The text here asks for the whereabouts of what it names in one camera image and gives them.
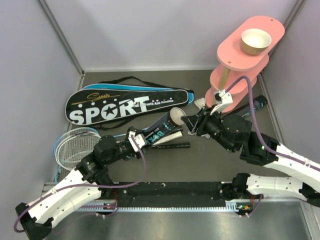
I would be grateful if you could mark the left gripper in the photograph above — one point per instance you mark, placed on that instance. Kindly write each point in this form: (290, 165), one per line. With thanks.
(139, 153)

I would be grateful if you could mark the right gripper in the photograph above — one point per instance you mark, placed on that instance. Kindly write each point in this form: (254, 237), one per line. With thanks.
(194, 123)

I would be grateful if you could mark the black shuttlecock tube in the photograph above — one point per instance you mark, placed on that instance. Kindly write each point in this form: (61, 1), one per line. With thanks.
(164, 126)
(259, 102)

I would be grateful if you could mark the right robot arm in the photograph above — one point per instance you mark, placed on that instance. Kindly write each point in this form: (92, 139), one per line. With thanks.
(234, 133)

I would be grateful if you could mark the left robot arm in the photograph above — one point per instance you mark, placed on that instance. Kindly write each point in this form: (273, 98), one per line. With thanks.
(84, 183)

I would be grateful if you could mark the black grip badminton racket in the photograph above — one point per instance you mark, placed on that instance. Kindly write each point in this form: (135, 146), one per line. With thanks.
(179, 145)

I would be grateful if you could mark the white badminton racket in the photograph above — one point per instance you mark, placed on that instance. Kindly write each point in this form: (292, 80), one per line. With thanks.
(72, 152)

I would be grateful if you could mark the blue badminton racket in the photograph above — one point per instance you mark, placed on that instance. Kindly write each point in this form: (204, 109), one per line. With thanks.
(62, 145)

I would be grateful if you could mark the white shuttlecock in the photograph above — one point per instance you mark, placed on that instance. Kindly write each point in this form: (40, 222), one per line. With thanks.
(200, 103)

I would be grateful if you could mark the black sport racket bag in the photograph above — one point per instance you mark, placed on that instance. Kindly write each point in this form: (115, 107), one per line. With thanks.
(111, 101)

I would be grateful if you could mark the pink three-tier shelf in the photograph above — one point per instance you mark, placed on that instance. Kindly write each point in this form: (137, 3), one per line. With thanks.
(235, 63)

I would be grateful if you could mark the gold white bowl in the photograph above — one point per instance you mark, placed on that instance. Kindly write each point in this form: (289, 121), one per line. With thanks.
(254, 41)

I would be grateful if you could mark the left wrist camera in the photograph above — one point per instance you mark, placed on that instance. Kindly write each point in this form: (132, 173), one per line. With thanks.
(137, 141)

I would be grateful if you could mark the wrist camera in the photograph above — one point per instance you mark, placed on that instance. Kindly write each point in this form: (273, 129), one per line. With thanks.
(223, 99)
(137, 141)

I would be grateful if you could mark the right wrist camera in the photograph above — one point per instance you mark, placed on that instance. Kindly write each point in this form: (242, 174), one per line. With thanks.
(223, 99)

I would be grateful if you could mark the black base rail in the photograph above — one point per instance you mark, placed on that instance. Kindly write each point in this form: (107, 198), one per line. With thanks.
(209, 196)

